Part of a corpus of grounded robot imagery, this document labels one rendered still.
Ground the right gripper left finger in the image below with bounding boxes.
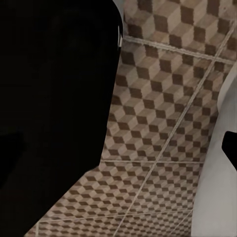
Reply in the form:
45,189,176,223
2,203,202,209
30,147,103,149
0,131,25,189

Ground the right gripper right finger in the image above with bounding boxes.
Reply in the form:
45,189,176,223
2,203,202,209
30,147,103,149
221,131,237,170

